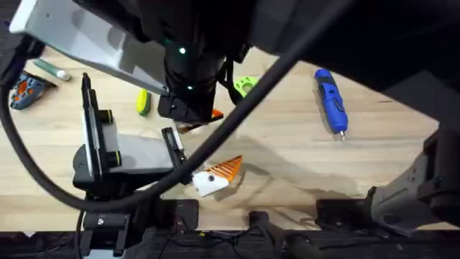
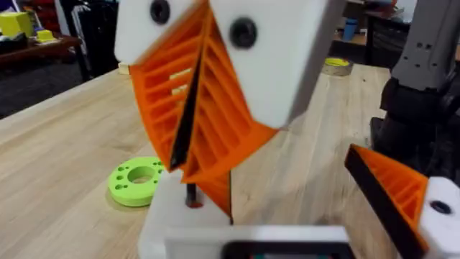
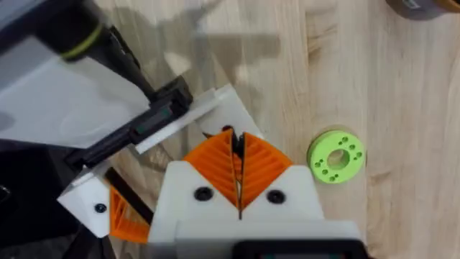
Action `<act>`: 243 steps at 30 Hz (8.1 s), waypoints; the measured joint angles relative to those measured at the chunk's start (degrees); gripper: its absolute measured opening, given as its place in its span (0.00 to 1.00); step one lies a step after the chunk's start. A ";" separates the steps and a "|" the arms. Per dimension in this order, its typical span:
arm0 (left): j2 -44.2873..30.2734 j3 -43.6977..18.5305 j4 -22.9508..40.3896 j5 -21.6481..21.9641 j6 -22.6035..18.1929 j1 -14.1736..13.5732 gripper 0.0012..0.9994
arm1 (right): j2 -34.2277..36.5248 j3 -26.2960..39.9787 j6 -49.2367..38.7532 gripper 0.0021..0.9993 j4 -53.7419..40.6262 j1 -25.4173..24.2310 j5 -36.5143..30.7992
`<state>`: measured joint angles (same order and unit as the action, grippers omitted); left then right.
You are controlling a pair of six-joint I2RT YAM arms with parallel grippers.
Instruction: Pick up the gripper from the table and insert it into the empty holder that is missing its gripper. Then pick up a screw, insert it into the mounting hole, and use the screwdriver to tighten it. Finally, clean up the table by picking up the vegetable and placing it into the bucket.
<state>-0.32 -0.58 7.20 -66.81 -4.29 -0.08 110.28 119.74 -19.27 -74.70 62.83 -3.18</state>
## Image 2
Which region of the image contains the blue cup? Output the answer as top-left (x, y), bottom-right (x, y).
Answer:
top-left (341, 17), bottom-right (359, 42)

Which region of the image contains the green disc with holes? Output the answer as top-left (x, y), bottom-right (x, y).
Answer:
top-left (107, 155), bottom-right (167, 208)

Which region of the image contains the dark wooden side table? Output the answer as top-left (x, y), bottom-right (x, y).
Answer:
top-left (0, 35), bottom-right (91, 83)

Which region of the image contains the small yellow block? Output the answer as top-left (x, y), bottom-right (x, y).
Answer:
top-left (35, 29), bottom-right (56, 45)

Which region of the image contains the finger of the white orange right gripper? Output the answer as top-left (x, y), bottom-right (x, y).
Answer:
top-left (114, 0), bottom-right (210, 173)
top-left (181, 0), bottom-right (346, 185)

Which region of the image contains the yellow tape roll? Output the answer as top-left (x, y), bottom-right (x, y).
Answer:
top-left (321, 57), bottom-right (354, 77)

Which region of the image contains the white orange left gripper right finger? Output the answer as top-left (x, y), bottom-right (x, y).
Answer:
top-left (344, 143), bottom-right (460, 259)

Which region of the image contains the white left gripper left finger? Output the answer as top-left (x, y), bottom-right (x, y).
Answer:
top-left (137, 170), bottom-right (231, 259)

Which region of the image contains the large yellow block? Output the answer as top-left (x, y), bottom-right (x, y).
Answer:
top-left (0, 11), bottom-right (35, 37)

